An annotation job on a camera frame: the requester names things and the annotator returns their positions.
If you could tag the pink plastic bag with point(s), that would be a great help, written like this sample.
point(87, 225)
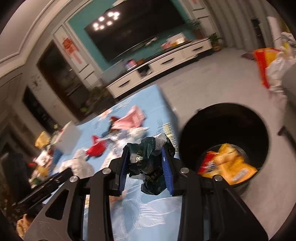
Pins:
point(133, 119)

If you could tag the tall potted plant on cabinet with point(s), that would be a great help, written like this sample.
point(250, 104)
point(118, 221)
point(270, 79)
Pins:
point(196, 28)

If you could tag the grey sofa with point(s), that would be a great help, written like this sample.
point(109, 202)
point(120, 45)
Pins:
point(289, 89)

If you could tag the black round trash bin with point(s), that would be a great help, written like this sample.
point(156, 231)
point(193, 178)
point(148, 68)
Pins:
point(218, 124)

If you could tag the potted plant by cabinet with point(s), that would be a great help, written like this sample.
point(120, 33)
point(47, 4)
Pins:
point(215, 42)

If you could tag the dark green wrapper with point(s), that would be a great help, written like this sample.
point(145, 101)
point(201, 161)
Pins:
point(145, 162)

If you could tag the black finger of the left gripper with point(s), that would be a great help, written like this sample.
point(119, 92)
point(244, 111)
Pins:
point(44, 190)

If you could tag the yellow snack bag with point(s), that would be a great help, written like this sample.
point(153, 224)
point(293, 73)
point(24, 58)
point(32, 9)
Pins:
point(228, 162)

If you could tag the white box on table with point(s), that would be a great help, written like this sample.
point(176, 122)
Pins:
point(66, 140)

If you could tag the white plastic bag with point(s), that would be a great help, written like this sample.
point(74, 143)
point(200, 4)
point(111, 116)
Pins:
point(276, 70)

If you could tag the white TV cabinet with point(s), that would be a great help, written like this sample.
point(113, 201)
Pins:
point(158, 65)

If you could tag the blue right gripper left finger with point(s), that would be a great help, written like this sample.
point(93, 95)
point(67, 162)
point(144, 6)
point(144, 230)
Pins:
point(123, 170)

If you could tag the red Chinese knot decoration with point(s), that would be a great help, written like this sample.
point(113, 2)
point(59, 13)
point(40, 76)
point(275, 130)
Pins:
point(70, 49)

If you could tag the large black television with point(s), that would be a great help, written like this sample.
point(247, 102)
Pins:
point(131, 23)

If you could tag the light blue printed tablecloth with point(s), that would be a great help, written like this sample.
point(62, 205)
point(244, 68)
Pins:
point(144, 210)

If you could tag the red orange shopping bag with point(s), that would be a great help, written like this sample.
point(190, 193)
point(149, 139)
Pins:
point(263, 58)

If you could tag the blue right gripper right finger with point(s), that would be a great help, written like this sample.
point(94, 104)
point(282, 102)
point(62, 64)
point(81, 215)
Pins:
point(168, 170)

